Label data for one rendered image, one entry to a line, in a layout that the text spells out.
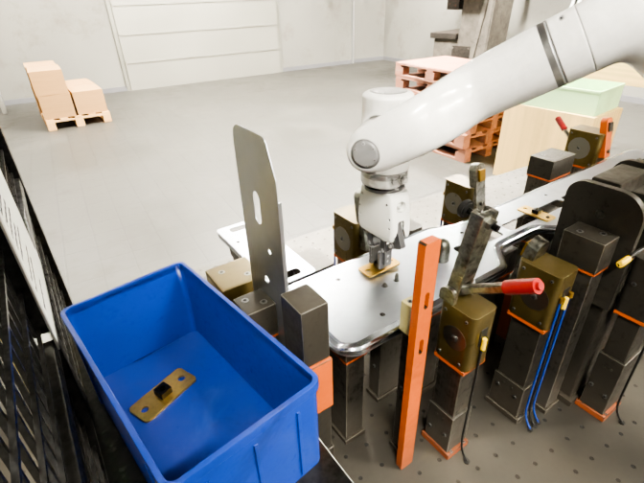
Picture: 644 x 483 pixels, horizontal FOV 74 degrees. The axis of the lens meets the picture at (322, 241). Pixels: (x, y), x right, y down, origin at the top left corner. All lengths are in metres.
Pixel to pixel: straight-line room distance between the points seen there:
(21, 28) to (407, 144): 8.39
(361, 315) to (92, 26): 8.36
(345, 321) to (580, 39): 0.52
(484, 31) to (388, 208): 7.00
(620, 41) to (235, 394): 0.65
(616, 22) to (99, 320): 0.74
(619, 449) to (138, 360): 0.91
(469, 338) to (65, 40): 8.49
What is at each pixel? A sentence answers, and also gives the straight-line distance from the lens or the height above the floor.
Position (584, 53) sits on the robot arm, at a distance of 0.67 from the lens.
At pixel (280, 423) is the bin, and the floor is 1.14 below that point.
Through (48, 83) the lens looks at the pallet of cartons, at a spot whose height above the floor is 0.57.
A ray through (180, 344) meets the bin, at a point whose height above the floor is 1.03.
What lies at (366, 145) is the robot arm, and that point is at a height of 1.29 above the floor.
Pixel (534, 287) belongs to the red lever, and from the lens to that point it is 0.64.
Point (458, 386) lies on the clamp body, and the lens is 0.82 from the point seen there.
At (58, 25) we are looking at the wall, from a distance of 8.83.
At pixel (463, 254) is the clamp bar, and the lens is 0.68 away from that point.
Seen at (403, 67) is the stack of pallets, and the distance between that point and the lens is 4.93.
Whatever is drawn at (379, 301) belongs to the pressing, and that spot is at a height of 1.00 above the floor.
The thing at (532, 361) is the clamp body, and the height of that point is 0.87.
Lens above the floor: 1.49
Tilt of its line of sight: 30 degrees down
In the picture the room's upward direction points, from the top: 2 degrees counter-clockwise
